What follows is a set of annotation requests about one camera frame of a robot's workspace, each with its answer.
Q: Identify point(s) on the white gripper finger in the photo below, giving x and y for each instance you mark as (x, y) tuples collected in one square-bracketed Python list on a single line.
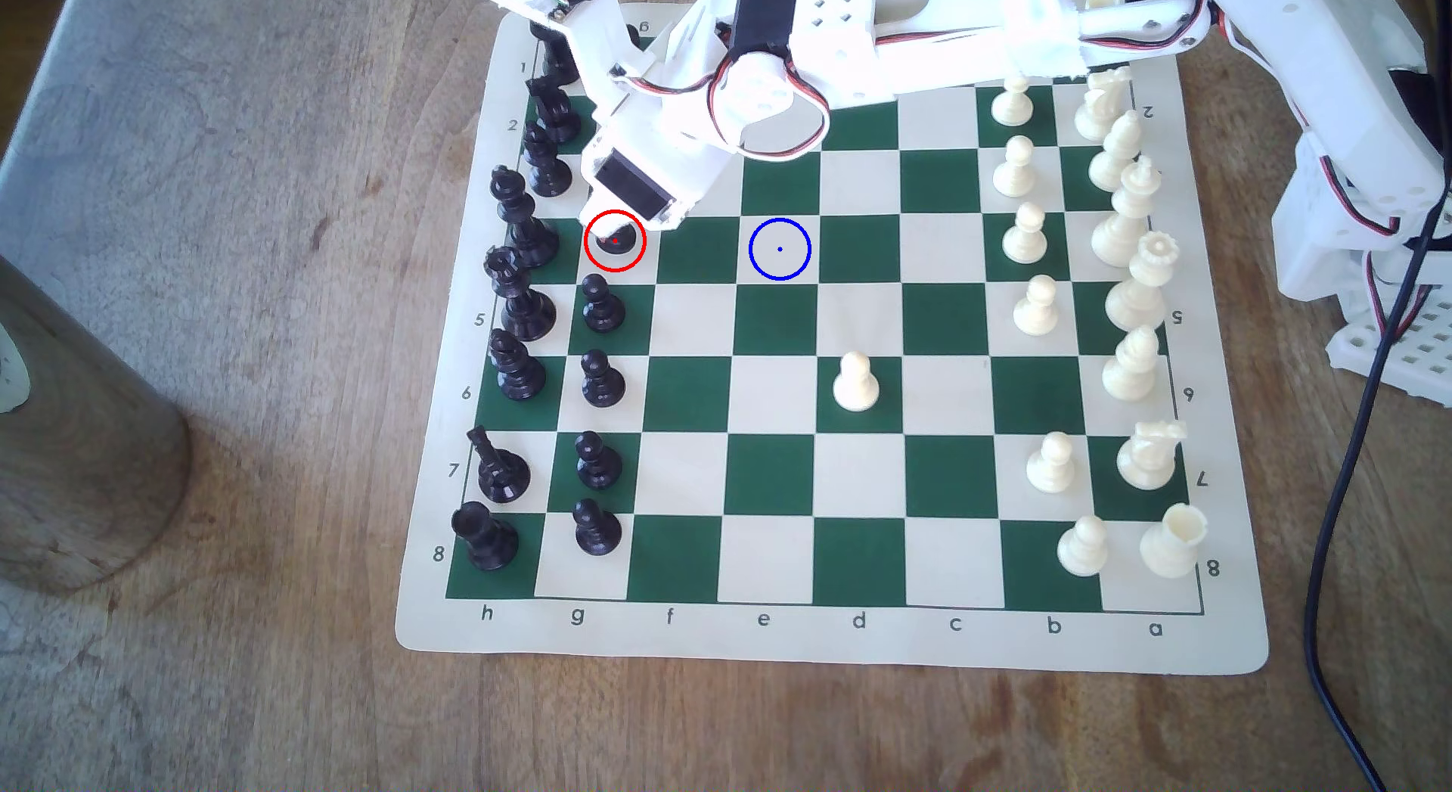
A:
[(596, 202), (667, 217)]

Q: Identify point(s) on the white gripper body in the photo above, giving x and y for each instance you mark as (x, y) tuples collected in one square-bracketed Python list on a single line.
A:
[(634, 189)]

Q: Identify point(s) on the black pawn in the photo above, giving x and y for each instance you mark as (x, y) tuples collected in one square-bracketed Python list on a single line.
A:
[(597, 531), (598, 465), (602, 384), (602, 310), (616, 245)]

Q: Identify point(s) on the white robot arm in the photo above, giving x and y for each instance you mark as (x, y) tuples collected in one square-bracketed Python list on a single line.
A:
[(964, 43)]

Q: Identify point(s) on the green and cream chess mat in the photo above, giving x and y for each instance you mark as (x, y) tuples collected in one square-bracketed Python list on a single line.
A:
[(771, 474)]

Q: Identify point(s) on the black bishop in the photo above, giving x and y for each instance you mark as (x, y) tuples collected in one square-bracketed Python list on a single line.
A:
[(549, 170), (519, 372)]

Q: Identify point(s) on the black king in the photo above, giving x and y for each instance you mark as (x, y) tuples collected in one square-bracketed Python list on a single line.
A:
[(528, 234)]

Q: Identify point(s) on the black knight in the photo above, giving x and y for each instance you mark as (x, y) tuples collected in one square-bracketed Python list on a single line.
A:
[(555, 113), (501, 472)]

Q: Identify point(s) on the black rook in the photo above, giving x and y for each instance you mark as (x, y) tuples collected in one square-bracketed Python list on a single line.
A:
[(487, 540), (558, 64)]

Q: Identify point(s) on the black queen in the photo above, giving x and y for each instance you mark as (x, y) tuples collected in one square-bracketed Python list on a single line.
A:
[(522, 306)]

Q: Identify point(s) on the white pawn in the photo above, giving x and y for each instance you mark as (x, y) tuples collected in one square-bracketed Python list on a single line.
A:
[(855, 389), (1050, 470), (1082, 551), (1012, 107), (1014, 175), (1024, 242), (1035, 313)]

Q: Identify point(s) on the white knight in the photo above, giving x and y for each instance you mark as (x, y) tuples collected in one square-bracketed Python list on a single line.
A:
[(1147, 461), (1100, 109)]

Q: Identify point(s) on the white bishop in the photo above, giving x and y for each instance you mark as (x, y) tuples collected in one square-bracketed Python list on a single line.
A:
[(1130, 372), (1114, 162)]

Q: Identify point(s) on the white king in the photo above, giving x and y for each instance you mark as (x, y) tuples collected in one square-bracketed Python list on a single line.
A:
[(1123, 230)]

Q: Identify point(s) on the white queen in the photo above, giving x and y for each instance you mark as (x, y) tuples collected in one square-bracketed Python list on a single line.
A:
[(1138, 299)]

